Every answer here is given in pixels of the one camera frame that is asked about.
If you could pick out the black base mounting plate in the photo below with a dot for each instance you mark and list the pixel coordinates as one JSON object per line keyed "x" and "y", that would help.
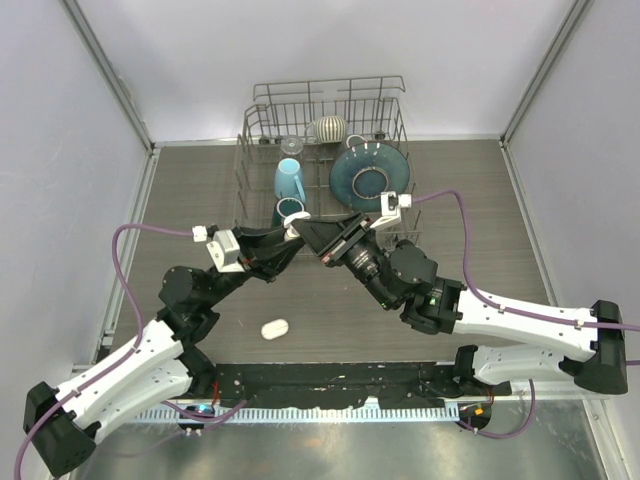
{"x": 339, "y": 385}

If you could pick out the wire dish rack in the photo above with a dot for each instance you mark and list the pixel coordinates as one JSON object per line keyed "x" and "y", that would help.
{"x": 369, "y": 105}

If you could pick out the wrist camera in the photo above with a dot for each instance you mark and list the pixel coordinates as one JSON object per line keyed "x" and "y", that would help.
{"x": 392, "y": 205}
{"x": 222, "y": 247}

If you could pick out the white slotted cable duct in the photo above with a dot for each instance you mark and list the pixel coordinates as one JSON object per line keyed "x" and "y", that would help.
{"x": 370, "y": 412}

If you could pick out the oval white charging case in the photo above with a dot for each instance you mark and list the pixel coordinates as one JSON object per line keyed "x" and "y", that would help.
{"x": 274, "y": 329}

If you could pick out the large teal plate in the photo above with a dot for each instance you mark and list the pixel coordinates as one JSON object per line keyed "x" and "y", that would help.
{"x": 362, "y": 173}

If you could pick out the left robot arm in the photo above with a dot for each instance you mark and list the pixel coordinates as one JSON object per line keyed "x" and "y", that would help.
{"x": 66, "y": 423}

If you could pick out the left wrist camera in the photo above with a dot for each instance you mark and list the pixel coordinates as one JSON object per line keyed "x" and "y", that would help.
{"x": 222, "y": 247}

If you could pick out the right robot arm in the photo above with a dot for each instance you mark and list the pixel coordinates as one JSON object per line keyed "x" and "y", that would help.
{"x": 586, "y": 345}

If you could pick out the clear glass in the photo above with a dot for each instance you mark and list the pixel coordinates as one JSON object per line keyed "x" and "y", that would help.
{"x": 291, "y": 146}

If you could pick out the dark teal mug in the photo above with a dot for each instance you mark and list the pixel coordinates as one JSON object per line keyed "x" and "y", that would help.
{"x": 285, "y": 207}

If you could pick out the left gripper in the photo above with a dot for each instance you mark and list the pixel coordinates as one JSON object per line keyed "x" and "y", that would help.
{"x": 257, "y": 261}

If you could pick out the light blue mug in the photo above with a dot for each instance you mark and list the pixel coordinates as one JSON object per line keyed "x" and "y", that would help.
{"x": 288, "y": 180}

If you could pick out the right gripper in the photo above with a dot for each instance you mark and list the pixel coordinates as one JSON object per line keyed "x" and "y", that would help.
{"x": 333, "y": 239}

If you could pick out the striped ceramic mug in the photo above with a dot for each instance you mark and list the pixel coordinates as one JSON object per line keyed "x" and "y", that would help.
{"x": 327, "y": 129}

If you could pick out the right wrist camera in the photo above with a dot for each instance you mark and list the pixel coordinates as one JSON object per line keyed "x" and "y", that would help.
{"x": 392, "y": 205}

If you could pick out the small white-rimmed bowl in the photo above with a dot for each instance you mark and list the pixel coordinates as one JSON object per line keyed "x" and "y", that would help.
{"x": 354, "y": 140}

